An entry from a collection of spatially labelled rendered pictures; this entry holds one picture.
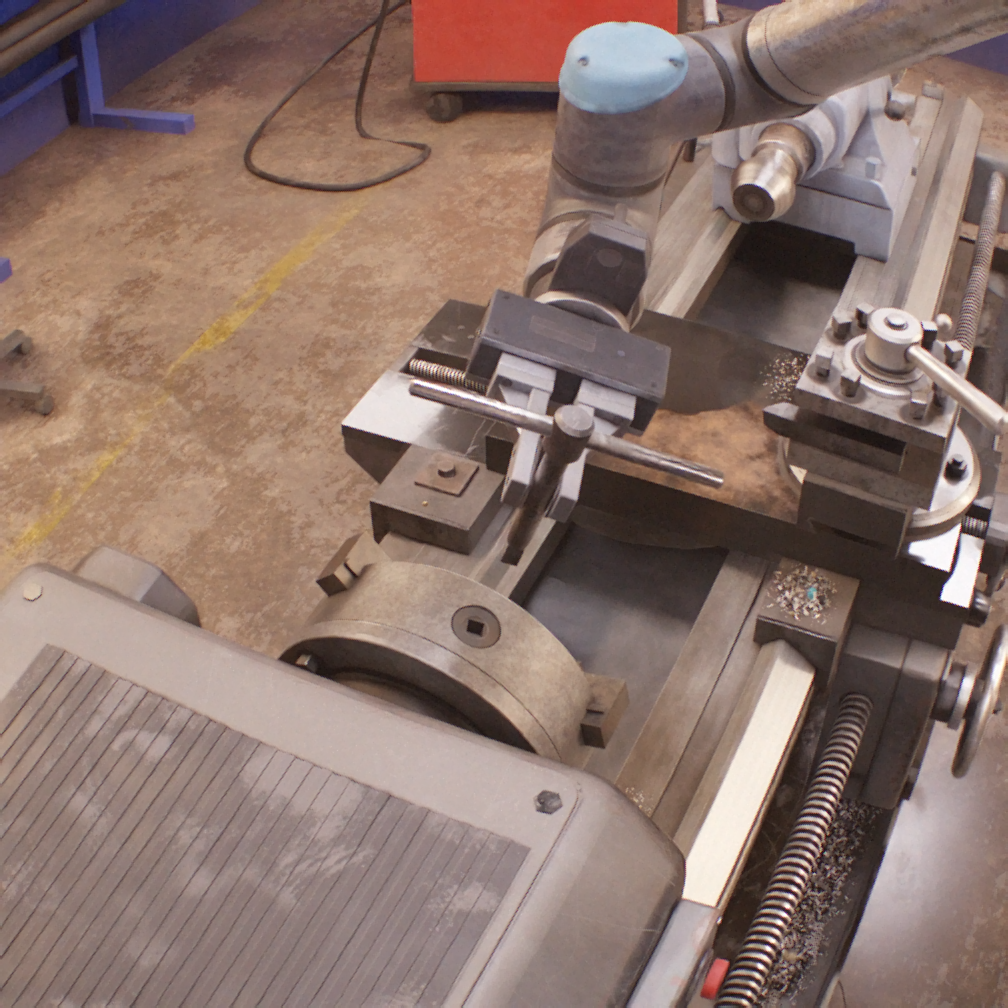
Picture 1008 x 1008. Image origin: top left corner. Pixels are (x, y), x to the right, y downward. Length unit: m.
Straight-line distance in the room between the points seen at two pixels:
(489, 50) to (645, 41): 3.32
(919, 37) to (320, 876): 0.65
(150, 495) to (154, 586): 2.09
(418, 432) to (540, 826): 1.01
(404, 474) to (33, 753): 0.92
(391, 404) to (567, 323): 0.80
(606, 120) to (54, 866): 0.64
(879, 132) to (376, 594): 1.37
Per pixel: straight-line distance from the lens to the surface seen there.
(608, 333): 0.95
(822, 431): 1.37
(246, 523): 2.90
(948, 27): 0.88
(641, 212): 1.04
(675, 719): 1.42
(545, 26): 4.26
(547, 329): 0.93
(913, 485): 1.37
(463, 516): 1.56
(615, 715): 1.05
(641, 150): 1.00
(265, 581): 2.76
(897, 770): 1.69
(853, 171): 2.11
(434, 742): 0.76
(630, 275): 0.94
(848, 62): 0.95
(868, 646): 1.56
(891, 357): 1.35
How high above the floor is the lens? 1.94
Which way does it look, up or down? 43 degrees down
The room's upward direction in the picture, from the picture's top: straight up
